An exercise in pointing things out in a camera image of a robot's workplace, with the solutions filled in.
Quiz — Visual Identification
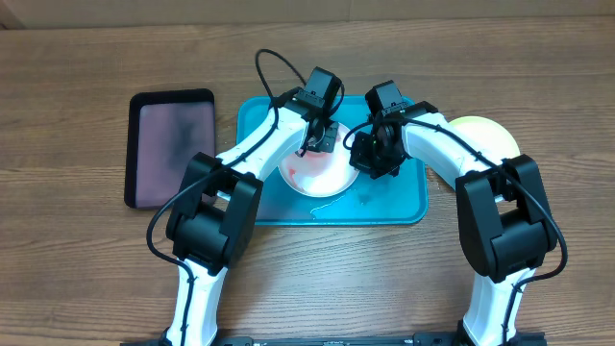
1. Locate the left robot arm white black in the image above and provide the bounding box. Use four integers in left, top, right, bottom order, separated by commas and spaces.
160, 87, 338, 345

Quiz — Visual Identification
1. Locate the black tray with water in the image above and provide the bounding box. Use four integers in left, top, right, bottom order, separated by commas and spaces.
124, 88, 215, 210

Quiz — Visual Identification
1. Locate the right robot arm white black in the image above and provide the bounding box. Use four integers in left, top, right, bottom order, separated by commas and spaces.
343, 102, 563, 345

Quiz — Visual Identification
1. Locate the yellow plate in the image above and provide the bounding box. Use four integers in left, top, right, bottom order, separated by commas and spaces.
450, 115, 521, 159

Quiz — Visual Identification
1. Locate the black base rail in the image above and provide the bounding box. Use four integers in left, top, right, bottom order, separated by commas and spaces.
119, 332, 548, 346

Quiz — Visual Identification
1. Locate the white plate with red stain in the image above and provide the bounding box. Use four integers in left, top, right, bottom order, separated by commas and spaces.
279, 124, 358, 198

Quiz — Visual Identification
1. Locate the pink round sponge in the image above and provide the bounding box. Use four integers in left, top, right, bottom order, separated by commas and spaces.
303, 150, 332, 161

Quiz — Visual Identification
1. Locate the teal plastic tray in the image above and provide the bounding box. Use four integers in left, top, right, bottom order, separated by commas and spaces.
234, 94, 430, 227

